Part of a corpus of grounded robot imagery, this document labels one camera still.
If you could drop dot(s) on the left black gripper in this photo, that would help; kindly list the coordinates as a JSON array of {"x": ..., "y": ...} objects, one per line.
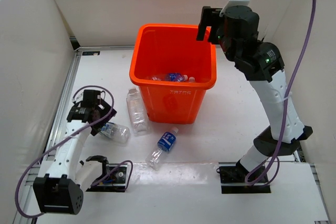
[{"x": 96, "y": 129}]

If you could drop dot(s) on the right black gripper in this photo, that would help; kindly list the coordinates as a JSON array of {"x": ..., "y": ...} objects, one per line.
[{"x": 210, "y": 18}]

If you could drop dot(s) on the green white label bottle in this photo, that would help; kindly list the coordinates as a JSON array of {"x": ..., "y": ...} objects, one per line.
[{"x": 115, "y": 132}]

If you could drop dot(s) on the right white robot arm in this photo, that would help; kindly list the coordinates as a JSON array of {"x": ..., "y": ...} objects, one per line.
[{"x": 263, "y": 66}]

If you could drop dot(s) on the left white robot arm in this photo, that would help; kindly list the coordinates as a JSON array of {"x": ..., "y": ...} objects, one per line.
[{"x": 60, "y": 190}]

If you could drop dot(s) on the orange plastic bin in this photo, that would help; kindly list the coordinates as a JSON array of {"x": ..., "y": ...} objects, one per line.
[{"x": 172, "y": 48}]

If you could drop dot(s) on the blue bottle inside bin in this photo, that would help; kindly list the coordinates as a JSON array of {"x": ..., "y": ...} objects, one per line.
[{"x": 176, "y": 77}]

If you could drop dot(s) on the clear apple juice bottle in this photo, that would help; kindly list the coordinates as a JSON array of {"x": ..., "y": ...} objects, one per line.
[{"x": 137, "y": 112}]

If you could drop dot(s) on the dark blue label bottle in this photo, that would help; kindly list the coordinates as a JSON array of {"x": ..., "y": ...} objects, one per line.
[{"x": 161, "y": 150}]

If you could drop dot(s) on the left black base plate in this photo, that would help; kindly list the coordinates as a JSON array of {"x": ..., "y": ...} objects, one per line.
[{"x": 115, "y": 183}]

